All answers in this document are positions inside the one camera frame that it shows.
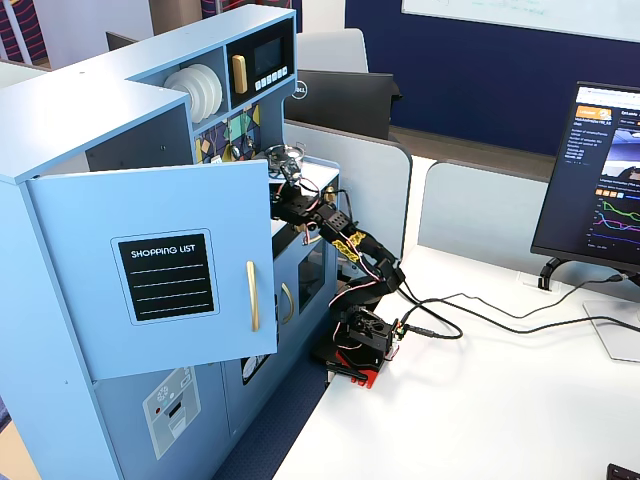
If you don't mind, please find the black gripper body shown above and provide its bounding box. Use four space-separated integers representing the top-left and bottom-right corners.
272 192 321 225

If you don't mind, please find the grey desk divider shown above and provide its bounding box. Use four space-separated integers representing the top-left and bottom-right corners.
418 159 559 256
283 119 414 261

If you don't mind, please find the black Dell monitor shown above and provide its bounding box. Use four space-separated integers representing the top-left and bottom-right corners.
284 69 404 141

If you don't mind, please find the white plate stack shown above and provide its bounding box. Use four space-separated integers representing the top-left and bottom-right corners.
163 63 224 124

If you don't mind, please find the grey office chair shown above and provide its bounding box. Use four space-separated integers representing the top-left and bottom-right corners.
295 28 370 75

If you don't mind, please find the blue shopping list door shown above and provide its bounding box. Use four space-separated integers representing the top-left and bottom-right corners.
25 158 279 381

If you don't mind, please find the lit computer monitor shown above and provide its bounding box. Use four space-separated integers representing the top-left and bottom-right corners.
530 81 640 275

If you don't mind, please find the white whiteboard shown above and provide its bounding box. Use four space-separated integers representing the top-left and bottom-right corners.
401 0 640 44

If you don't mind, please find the grey monitor stand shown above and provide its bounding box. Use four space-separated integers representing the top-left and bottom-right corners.
538 257 640 364

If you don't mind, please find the steel pot with handles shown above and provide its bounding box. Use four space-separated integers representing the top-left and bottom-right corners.
263 143 307 169

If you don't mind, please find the curved gold oven handle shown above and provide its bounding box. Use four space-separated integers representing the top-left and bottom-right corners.
280 282 295 325

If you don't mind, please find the long gold door handle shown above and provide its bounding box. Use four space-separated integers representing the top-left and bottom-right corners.
244 259 261 333

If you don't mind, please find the gold microwave handle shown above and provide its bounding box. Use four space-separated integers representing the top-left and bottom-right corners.
230 54 249 95

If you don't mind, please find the black cable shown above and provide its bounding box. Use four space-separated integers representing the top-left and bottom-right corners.
397 279 640 341
399 272 640 321

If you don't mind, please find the printed arm base mount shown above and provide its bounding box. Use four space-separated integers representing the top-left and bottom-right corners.
324 349 391 390

